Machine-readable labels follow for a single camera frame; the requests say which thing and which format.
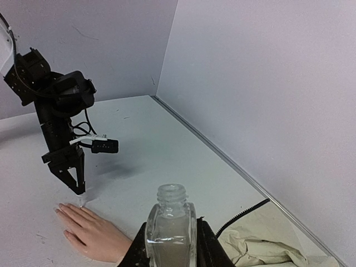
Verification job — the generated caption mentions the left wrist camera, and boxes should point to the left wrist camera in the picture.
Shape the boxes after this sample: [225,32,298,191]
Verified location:
[69,135,120,154]

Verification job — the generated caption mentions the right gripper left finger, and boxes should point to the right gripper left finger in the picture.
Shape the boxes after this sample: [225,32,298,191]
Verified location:
[117,223,150,267]

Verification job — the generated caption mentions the beige jacket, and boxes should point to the beige jacket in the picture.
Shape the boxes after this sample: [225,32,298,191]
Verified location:
[216,199,308,266]

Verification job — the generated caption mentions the mannequin hand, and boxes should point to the mannequin hand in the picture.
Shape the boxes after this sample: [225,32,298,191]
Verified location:
[55,204,132,264]

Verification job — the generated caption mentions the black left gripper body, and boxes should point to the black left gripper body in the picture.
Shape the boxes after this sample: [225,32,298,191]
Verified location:
[34,100,84,165]

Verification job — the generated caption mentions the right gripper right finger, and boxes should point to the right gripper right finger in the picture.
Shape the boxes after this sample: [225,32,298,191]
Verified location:
[196,218,234,267]

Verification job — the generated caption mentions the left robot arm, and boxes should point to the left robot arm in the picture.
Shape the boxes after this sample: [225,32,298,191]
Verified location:
[1,17,96,195]

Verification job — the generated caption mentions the clear nail polish bottle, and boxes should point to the clear nail polish bottle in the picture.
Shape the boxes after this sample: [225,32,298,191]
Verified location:
[145,184,197,266]

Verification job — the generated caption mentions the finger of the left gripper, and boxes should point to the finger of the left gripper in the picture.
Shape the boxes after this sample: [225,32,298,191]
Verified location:
[48,164,81,195]
[74,155,86,194]

